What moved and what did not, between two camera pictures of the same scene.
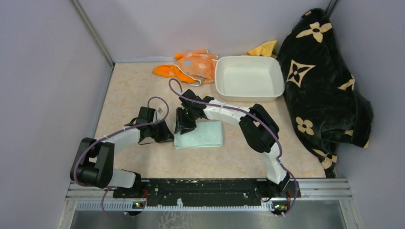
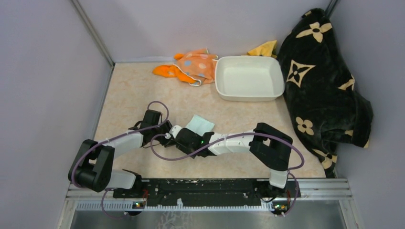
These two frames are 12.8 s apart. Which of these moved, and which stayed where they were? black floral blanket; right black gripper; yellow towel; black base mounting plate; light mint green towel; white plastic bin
Moved: right black gripper; light mint green towel
Stayed: black base mounting plate; white plastic bin; black floral blanket; yellow towel
